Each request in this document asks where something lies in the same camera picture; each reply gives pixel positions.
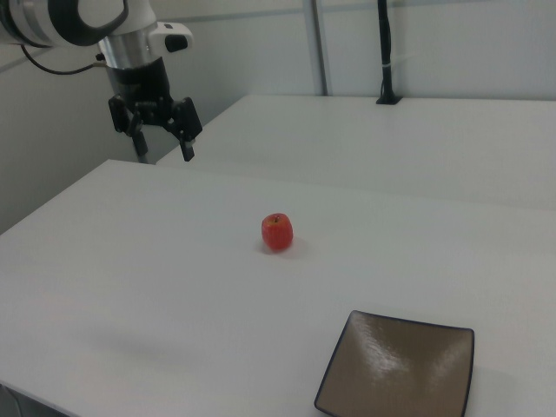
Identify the grey metal partition post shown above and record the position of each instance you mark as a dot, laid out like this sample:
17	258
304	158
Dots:
320	48
145	157

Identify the black camera stand pole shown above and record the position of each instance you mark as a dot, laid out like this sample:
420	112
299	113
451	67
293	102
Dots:
385	52

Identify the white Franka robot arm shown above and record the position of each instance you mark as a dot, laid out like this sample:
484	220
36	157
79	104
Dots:
56	17

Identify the red apple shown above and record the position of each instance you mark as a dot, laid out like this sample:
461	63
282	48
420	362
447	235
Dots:
277	232

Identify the square brown ceramic plate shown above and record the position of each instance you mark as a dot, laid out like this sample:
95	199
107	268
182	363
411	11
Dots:
395	369

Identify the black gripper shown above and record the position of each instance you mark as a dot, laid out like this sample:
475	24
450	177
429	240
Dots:
141	84

